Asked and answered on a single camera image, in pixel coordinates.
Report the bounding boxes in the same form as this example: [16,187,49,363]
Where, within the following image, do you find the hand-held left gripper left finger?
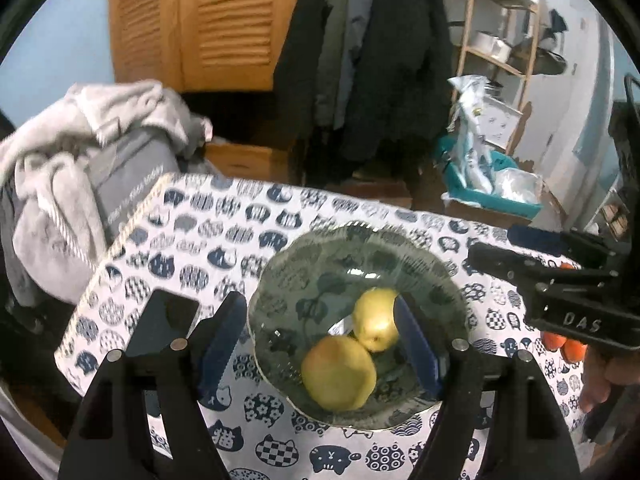
[59,287,248,480]

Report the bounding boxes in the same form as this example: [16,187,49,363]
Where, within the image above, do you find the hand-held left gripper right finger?
[392,291,582,480]

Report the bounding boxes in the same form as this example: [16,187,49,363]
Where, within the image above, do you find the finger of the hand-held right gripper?
[467,241,551,318]
[506,224,615,270]

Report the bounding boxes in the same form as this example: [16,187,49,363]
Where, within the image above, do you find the scalloped glass bowl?
[246,224,472,432]

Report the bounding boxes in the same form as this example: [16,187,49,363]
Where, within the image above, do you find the person's right hand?
[579,346,627,414]

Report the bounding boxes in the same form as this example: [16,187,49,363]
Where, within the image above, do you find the small yellow-green apple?
[352,287,401,353]

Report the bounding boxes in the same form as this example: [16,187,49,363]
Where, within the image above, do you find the clear plastic bag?
[492,166,544,207]

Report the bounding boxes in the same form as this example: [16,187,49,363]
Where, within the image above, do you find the cardboard box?
[441,194,535,228]

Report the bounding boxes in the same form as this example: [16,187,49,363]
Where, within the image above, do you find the teal box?
[434,134,544,219]

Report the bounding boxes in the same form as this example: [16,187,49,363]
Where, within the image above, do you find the large yellow-green apple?
[301,336,378,411]

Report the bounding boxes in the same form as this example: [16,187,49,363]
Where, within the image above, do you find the clear shoe rack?
[594,184,632,242]

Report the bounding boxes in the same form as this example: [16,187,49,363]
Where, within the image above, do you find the white printed box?
[481,94,522,154]

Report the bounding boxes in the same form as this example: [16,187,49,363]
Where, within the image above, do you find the cat print tablecloth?
[54,172,587,480]

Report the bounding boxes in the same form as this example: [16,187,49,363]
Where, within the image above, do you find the clear plastic bags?
[446,74,502,192]

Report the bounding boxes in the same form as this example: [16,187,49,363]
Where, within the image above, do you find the wooden shelf rack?
[452,0,545,157]

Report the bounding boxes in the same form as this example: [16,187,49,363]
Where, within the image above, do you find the wooden crate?
[204,141,292,182]

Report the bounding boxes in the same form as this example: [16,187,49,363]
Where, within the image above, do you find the grey fabric bag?
[91,129,187,248]

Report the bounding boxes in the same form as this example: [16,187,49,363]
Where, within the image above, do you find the black coat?
[344,0,457,163]

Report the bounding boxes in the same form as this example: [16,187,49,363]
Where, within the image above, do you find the grey fleece robe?
[0,81,214,307]

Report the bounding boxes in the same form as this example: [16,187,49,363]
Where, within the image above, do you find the grey jacket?
[314,0,373,128]

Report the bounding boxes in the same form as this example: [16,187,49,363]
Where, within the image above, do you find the dark green coat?
[272,0,346,128]

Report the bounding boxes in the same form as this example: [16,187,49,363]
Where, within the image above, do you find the wooden louvered door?
[108,0,307,94]

